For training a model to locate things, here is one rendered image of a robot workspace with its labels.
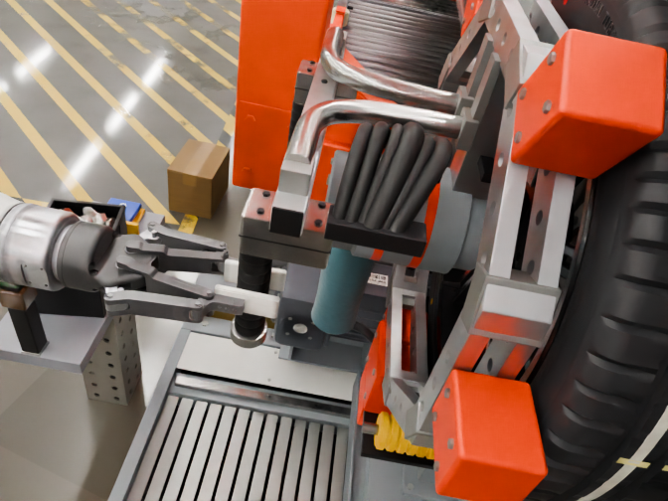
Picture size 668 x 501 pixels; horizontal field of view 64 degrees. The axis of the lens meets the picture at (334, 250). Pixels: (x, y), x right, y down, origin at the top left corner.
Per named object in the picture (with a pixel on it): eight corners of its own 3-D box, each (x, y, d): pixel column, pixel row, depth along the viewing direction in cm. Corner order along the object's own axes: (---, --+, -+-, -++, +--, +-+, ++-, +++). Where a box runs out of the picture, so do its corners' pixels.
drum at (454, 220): (465, 300, 71) (505, 219, 62) (309, 269, 71) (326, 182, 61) (457, 234, 82) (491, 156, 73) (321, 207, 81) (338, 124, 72)
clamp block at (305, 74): (352, 115, 79) (359, 82, 75) (292, 103, 79) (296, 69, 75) (355, 100, 83) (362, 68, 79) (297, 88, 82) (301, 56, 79)
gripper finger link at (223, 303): (199, 289, 57) (190, 309, 55) (245, 298, 57) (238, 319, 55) (199, 298, 58) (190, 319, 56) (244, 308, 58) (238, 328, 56)
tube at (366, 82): (465, 130, 64) (497, 44, 57) (307, 97, 64) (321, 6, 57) (455, 73, 77) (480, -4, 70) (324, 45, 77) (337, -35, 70)
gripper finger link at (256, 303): (216, 283, 57) (214, 287, 57) (280, 296, 57) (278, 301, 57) (215, 301, 59) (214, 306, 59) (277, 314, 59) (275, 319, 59)
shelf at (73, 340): (82, 375, 93) (80, 364, 91) (-16, 357, 93) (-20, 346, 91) (166, 225, 126) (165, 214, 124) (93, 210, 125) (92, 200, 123)
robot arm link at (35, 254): (5, 300, 58) (59, 310, 58) (-17, 238, 52) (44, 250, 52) (47, 247, 65) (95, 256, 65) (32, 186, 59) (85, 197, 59)
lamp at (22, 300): (26, 312, 83) (20, 295, 80) (0, 307, 83) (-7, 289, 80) (39, 294, 86) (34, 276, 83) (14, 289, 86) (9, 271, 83)
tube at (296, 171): (482, 234, 49) (530, 132, 42) (276, 192, 49) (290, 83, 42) (466, 139, 62) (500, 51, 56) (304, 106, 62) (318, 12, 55)
